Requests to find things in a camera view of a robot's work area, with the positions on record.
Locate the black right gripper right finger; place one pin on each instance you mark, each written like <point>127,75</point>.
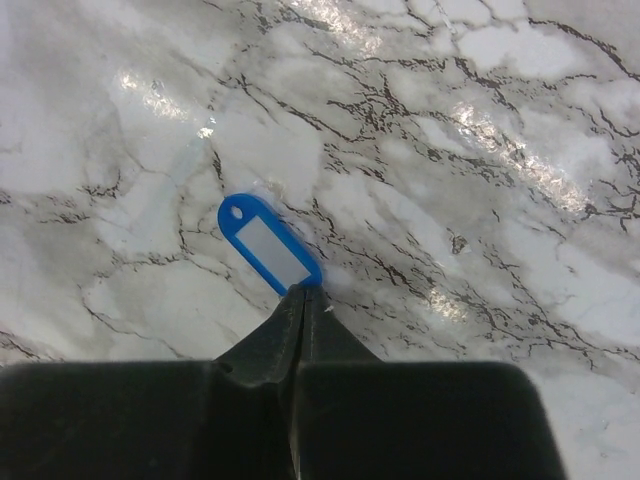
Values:
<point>357,417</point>

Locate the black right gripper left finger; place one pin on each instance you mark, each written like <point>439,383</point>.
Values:
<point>226,418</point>

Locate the blue key tag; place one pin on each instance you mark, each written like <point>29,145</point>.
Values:
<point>272,249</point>

